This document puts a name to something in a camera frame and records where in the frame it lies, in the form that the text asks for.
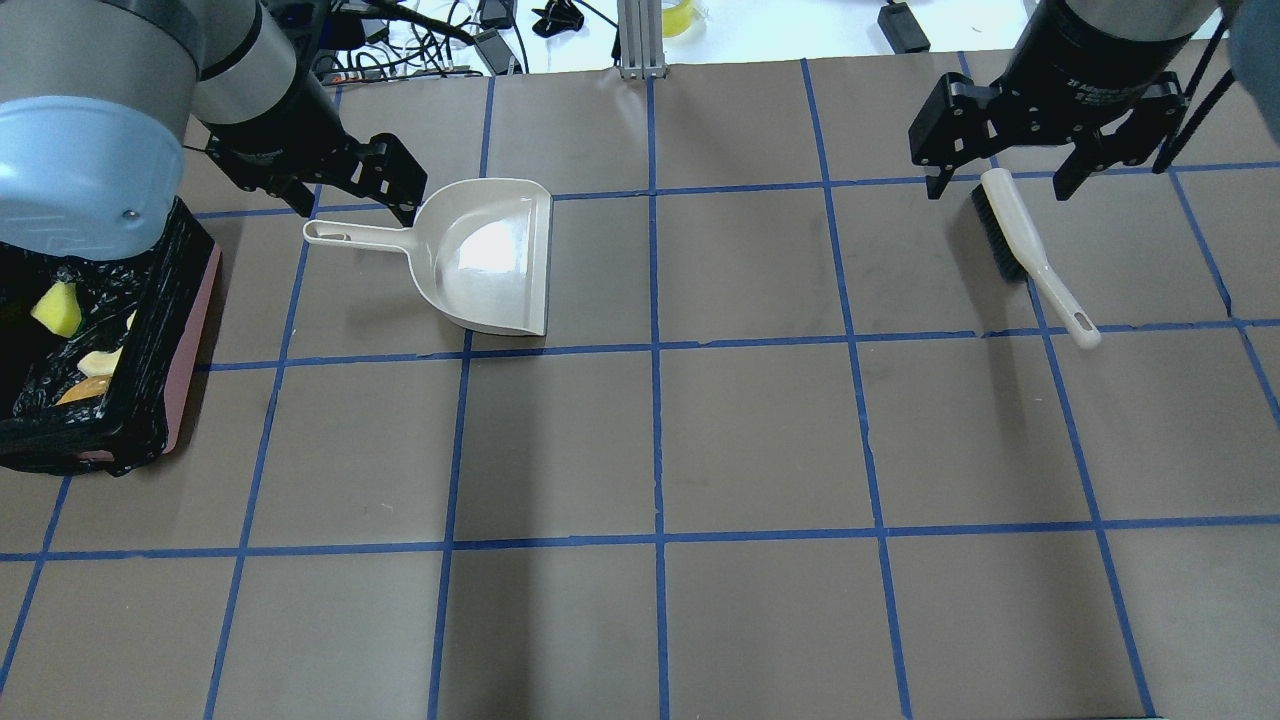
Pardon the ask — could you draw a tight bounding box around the pink trash bin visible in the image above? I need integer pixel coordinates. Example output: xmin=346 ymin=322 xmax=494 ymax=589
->
xmin=70 ymin=237 xmax=221 ymax=477

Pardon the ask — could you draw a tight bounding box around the black bin liner bag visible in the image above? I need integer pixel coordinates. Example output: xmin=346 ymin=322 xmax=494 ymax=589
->
xmin=1 ymin=199 xmax=215 ymax=477

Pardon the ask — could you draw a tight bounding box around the white dustpan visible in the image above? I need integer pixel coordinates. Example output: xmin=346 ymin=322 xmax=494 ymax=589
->
xmin=302 ymin=178 xmax=553 ymax=336

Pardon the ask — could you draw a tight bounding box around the yellow potato-like bread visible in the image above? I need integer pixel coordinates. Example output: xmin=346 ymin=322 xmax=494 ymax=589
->
xmin=55 ymin=374 xmax=113 ymax=406

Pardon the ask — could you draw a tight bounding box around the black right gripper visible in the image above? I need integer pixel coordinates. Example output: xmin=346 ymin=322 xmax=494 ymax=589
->
xmin=908 ymin=1 xmax=1193 ymax=201

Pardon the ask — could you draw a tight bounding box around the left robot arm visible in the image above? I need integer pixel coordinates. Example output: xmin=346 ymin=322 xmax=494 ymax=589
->
xmin=1 ymin=1 xmax=428 ymax=261

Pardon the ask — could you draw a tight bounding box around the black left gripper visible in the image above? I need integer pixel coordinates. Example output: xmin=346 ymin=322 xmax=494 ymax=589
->
xmin=206 ymin=76 xmax=428 ymax=227

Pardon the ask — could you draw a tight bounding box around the black power adapter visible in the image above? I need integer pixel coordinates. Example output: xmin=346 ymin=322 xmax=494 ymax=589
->
xmin=877 ymin=1 xmax=931 ymax=55

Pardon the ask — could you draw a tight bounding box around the yellow tape roll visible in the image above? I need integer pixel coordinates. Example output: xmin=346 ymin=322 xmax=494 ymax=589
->
xmin=660 ymin=0 xmax=701 ymax=38

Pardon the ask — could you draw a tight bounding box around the aluminium frame post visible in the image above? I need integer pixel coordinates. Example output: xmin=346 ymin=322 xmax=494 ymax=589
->
xmin=616 ymin=0 xmax=668 ymax=81

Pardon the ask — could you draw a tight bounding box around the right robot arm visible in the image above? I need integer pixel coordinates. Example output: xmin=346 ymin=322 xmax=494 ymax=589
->
xmin=908 ymin=1 xmax=1279 ymax=201

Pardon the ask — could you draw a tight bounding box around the yellow green sponge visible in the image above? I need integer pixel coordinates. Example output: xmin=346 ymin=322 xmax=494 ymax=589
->
xmin=29 ymin=281 xmax=83 ymax=340

